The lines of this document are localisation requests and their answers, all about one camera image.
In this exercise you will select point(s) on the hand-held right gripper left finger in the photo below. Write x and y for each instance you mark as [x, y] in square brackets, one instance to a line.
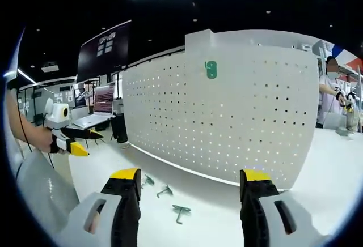
[113, 218]

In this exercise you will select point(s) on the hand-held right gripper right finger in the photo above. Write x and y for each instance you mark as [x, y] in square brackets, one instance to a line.
[261, 218]

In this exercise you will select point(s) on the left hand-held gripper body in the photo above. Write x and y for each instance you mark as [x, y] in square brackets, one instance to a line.
[58, 114]

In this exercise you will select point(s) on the green hook assembly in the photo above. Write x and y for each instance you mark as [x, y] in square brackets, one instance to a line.
[211, 70]
[181, 210]
[148, 181]
[166, 190]

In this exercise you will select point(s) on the white perforated mounting plate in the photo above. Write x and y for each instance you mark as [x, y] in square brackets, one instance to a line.
[221, 122]

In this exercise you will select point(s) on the person's left hand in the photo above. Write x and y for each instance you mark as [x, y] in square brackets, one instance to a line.
[46, 140]

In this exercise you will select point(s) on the open laptop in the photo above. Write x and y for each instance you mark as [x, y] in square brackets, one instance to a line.
[104, 99]

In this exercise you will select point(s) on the person's white shirt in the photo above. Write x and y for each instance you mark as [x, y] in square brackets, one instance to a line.
[12, 153]

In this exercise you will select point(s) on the translucent grey box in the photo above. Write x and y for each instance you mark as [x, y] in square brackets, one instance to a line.
[336, 121]

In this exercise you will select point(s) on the large dark wall screen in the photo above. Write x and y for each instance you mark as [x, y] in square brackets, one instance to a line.
[105, 51]

